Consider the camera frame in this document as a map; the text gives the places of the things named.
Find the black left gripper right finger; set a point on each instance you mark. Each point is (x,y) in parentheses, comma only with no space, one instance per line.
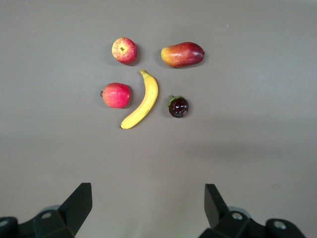
(223,223)

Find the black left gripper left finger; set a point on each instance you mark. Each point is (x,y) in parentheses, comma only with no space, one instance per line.
(62,223)

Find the yellow banana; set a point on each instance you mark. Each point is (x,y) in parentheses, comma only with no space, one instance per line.
(149,96)

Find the red yellow striped apple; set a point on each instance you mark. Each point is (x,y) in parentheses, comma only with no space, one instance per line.
(123,50)

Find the dark purple mangosteen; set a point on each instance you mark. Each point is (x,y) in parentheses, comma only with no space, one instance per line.
(178,107)

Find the red pomegranate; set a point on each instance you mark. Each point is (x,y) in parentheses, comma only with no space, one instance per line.
(116,95)

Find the red yellow mango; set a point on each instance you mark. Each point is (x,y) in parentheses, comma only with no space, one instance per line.
(182,54)

